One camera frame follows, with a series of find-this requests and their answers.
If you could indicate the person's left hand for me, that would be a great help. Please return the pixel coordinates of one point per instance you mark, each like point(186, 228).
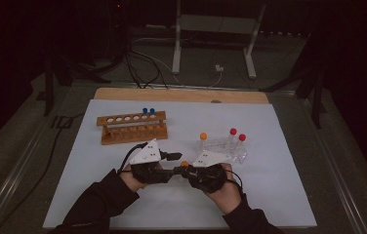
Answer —
point(130, 181)

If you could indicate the white metal stand frame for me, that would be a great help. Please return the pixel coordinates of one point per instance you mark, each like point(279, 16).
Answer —
point(217, 23)

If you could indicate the white plug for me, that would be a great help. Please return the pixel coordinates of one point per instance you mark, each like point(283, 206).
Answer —
point(219, 68)

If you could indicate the clear acrylic test tube rack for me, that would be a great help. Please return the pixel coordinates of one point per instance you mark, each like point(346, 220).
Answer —
point(225, 146)

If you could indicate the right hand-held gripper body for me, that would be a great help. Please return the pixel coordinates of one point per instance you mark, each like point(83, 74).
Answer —
point(209, 159)

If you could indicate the blue capped test tube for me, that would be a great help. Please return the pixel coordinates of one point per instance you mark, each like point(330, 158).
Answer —
point(144, 110)
point(152, 110)

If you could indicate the wooden test tube rack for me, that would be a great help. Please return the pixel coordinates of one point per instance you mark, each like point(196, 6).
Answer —
point(132, 137)

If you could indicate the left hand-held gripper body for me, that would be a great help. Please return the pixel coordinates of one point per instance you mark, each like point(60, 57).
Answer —
point(147, 156)

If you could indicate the person's right hand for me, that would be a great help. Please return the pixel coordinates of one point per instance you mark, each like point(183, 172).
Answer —
point(228, 198)

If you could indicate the long power strip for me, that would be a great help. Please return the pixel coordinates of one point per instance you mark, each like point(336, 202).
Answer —
point(280, 32)

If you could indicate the red capped test tube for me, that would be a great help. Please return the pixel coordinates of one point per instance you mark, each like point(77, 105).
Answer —
point(233, 131)
point(242, 137)

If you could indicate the orange capped test tube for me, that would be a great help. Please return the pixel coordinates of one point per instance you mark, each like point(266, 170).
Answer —
point(203, 136)
point(184, 163)

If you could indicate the white paper sheet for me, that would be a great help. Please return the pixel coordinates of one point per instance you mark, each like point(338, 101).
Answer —
point(168, 209)

